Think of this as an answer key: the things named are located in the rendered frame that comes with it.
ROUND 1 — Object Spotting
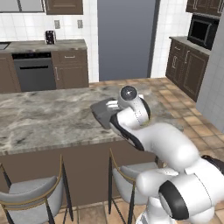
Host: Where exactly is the grey-blue door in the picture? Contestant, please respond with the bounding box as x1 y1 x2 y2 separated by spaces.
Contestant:
97 0 161 82

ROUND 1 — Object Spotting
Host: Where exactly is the dark brown base cabinet run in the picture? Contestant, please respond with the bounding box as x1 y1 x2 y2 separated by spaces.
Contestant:
164 36 211 102

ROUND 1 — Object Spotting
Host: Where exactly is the black and silver toaster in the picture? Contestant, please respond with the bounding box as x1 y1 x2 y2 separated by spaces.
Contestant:
44 30 57 46

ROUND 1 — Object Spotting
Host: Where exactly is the dark grey dishwasher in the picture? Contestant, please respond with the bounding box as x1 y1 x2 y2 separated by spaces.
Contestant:
11 52 57 93

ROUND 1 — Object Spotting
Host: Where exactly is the brown kitchen island base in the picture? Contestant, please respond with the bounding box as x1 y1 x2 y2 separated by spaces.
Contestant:
0 139 158 212

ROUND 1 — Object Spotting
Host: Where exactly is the dark brown wall cabinet run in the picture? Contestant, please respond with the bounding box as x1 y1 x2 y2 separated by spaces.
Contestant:
185 0 224 18

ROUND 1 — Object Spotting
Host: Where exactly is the grey stool with gold-trimmed frame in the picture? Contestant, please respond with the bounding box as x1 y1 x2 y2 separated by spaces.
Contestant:
0 154 74 224
108 148 165 224

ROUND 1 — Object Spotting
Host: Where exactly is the grey glass-front wall cabinet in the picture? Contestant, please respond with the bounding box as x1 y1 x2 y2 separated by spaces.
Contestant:
0 0 46 14

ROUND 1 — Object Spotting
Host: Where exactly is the black microwave oven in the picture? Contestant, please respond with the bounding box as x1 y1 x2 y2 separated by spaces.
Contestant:
186 14 221 51

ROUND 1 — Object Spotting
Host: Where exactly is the grey flat gripper body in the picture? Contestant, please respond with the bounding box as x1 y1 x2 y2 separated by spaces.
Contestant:
89 98 118 130

